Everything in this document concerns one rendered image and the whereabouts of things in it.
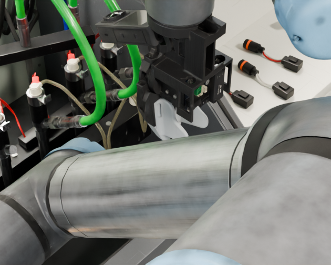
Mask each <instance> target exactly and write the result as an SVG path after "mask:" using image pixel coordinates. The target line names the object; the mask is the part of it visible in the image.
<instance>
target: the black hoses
mask: <svg viewBox="0 0 331 265"><path fill-rule="evenodd" d="M5 2H6V0H1V3H0V38H1V35H2V33H3V34H4V35H9V34H10V32H11V33H12V36H13V38H14V40H15V41H16V42H17V41H20V39H19V37H18V35H17V33H16V30H18V28H17V24H15V23H14V19H15V16H17V13H16V6H15V0H13V5H12V11H11V14H9V12H8V10H7V9H6V7H5ZM34 5H35V0H30V4H29V0H24V7H25V13H26V10H28V15H27V20H28V22H30V20H31V18H32V15H33V13H34V14H35V17H34V18H33V20H32V21H31V22H30V24H29V33H30V32H31V30H32V28H33V27H34V25H35V24H36V22H37V21H38V19H39V12H38V11H37V10H36V9H34ZM4 21H7V23H8V27H7V30H6V29H5V28H4V26H3V23H4Z"/></svg>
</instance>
